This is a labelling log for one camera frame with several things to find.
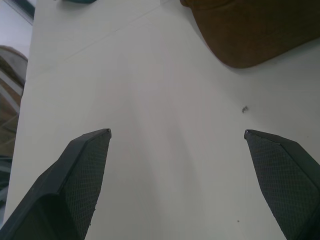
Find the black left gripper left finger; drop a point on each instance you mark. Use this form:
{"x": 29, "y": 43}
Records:
{"x": 62, "y": 190}

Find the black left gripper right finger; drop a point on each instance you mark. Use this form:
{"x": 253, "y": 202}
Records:
{"x": 285, "y": 180}

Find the teal object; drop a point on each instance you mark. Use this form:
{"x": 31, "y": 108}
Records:
{"x": 77, "y": 1}

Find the brown rounded object beside table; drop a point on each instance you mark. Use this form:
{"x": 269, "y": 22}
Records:
{"x": 10, "y": 82}

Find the brown cap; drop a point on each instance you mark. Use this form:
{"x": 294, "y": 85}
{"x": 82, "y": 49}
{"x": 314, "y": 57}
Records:
{"x": 255, "y": 32}

